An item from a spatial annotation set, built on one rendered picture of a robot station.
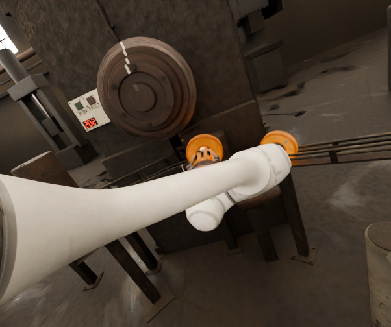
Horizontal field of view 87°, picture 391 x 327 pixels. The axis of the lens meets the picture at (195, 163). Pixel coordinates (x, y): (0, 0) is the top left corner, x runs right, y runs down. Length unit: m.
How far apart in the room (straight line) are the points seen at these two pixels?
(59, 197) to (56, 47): 1.21
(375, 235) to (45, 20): 1.58
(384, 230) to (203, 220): 0.56
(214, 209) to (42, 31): 1.21
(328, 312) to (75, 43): 1.74
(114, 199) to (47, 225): 0.09
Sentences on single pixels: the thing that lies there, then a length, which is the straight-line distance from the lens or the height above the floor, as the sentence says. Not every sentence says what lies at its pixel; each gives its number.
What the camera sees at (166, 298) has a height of 0.01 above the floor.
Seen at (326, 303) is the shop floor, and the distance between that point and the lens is 1.30.
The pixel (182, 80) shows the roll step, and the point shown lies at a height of 1.11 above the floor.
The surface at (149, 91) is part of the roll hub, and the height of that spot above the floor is 1.13.
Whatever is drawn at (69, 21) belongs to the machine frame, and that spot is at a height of 1.55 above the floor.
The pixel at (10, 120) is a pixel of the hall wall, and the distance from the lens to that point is 10.17.
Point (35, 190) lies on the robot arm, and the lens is 0.20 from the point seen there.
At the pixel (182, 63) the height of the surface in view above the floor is 1.17.
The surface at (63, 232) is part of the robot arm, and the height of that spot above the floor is 1.08.
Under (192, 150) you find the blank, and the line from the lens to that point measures 0.85.
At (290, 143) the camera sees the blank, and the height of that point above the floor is 0.73.
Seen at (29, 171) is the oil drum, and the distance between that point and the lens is 3.72.
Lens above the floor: 1.15
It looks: 24 degrees down
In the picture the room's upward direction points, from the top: 25 degrees counter-clockwise
